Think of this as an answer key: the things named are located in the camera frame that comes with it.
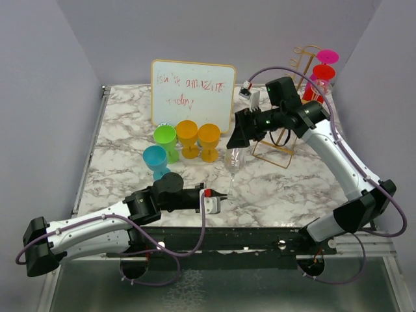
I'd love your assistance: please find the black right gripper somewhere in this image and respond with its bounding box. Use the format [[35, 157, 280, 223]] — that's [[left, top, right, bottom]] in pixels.
[[226, 105, 284, 149]]

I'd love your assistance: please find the yellow plastic wine glass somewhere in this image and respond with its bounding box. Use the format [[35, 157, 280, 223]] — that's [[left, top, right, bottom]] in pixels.
[[198, 123, 221, 163]]

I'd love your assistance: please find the orange plastic wine glass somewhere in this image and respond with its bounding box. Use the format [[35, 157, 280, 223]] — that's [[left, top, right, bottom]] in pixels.
[[175, 120, 200, 159]]

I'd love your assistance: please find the blue plastic wine glass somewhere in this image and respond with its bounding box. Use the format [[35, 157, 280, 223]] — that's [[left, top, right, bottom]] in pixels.
[[142, 145, 170, 181]]

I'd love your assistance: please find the green plastic wine glass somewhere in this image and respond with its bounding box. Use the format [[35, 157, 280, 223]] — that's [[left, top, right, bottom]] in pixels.
[[153, 125, 179, 164]]

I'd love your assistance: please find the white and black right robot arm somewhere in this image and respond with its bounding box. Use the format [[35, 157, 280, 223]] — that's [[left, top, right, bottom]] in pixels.
[[227, 77, 397, 254]]

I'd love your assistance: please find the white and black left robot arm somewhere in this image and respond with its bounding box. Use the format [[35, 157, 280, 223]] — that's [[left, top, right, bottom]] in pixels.
[[16, 172, 227, 277]]

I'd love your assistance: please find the red plastic wine glass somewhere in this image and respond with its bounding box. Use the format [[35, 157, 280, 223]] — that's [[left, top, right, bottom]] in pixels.
[[302, 64, 336, 104]]

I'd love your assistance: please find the pink plastic wine glass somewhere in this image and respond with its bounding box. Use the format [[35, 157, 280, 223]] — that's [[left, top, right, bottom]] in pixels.
[[310, 49, 339, 81]]

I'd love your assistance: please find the yellow framed whiteboard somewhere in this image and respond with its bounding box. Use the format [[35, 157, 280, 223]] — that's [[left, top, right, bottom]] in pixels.
[[151, 60, 237, 133]]

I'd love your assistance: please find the blue labelled round container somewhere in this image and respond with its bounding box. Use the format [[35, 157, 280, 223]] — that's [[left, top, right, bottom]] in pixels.
[[157, 122, 172, 127]]

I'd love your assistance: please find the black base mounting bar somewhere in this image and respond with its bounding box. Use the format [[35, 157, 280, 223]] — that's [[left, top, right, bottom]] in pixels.
[[121, 227, 336, 270]]

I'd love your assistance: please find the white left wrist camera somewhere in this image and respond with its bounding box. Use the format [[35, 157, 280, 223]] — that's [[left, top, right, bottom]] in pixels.
[[203, 188, 221, 215]]

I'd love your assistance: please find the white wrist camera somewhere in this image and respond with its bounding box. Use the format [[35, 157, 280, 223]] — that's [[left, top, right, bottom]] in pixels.
[[239, 81, 260, 111], [203, 188, 221, 215]]

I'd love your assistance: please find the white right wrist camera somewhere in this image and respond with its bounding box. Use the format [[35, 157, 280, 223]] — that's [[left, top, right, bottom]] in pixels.
[[239, 81, 260, 111]]

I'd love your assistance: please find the gold wire wine glass rack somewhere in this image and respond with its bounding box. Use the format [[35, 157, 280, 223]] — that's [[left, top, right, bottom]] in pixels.
[[252, 45, 322, 169]]

